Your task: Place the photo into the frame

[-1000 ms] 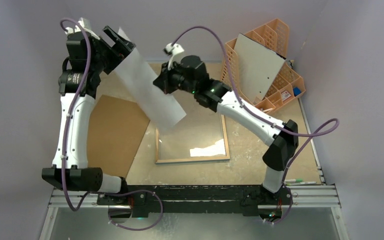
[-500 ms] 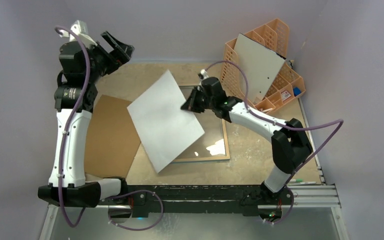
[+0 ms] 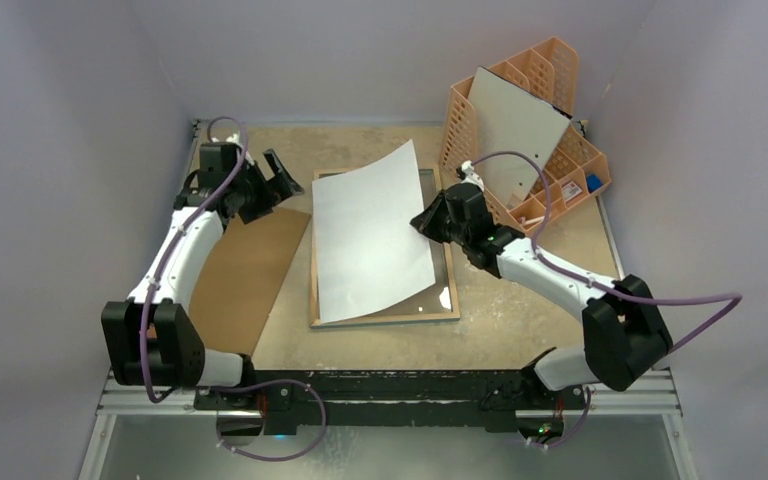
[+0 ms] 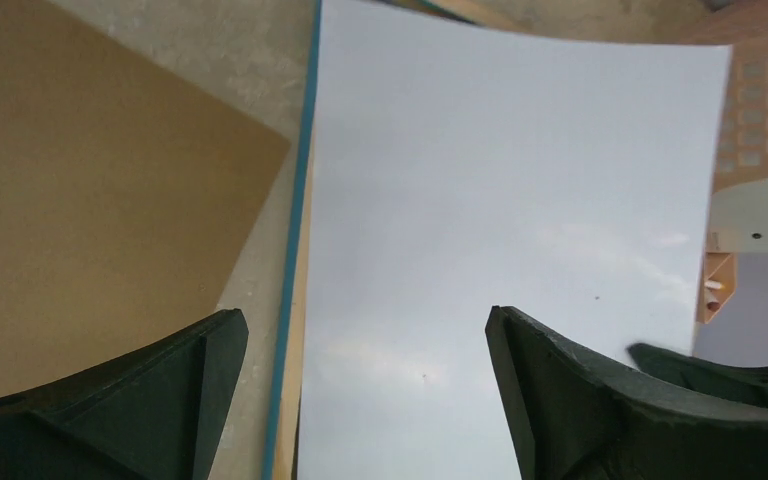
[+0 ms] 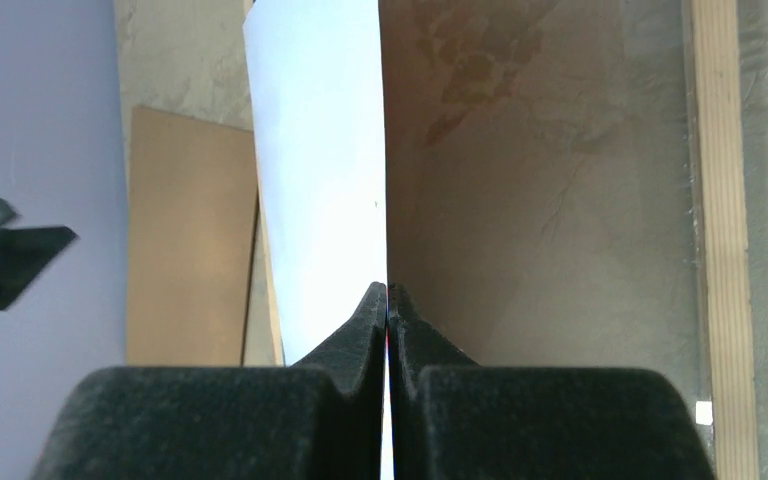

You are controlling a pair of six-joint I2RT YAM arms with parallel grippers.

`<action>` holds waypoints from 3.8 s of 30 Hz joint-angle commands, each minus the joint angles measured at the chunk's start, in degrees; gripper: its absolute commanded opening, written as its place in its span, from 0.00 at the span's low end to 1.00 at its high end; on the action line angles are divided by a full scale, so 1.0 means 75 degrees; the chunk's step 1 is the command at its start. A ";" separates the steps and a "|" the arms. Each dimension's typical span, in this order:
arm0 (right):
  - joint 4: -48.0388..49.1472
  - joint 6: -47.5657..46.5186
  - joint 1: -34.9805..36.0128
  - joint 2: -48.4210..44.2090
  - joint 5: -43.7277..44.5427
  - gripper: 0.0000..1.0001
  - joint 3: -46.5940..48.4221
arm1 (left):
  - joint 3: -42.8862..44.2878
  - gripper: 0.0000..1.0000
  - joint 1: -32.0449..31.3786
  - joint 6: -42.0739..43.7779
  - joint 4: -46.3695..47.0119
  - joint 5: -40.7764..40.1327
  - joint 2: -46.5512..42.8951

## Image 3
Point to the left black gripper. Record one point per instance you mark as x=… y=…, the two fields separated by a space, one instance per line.
x=269 y=197

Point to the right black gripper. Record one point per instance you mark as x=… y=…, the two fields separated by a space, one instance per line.
x=442 y=216

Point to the hot air balloon photo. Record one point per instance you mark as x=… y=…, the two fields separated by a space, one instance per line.
x=368 y=256

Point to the brown cardboard backing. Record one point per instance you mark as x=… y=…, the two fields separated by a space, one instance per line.
x=242 y=277

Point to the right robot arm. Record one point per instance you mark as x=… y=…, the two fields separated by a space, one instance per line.
x=622 y=338

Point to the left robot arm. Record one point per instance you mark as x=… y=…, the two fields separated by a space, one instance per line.
x=150 y=338

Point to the grey board in organizer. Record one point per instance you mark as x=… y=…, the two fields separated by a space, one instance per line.
x=511 y=119

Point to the red white card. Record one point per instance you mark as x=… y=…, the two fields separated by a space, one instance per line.
x=571 y=191

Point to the orange plastic desk organizer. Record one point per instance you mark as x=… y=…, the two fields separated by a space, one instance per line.
x=548 y=70

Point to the blue item in organizer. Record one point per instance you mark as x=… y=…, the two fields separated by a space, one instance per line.
x=593 y=182

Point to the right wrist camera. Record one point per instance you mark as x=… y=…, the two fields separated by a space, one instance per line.
x=466 y=172

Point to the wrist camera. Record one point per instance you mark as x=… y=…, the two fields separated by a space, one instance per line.
x=466 y=172
x=233 y=139

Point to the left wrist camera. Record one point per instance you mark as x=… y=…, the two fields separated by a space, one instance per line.
x=233 y=139

